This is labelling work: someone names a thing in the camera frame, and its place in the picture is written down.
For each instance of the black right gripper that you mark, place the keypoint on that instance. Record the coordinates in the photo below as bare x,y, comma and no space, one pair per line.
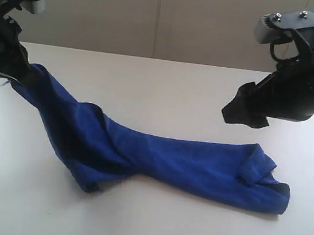
288,92

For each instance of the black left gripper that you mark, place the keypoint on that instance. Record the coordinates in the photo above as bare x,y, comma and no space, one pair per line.
14,64

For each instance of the blue towel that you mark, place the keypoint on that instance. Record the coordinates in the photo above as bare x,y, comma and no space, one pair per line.
96,149

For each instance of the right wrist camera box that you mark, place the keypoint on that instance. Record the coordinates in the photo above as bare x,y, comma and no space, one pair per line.
285,24

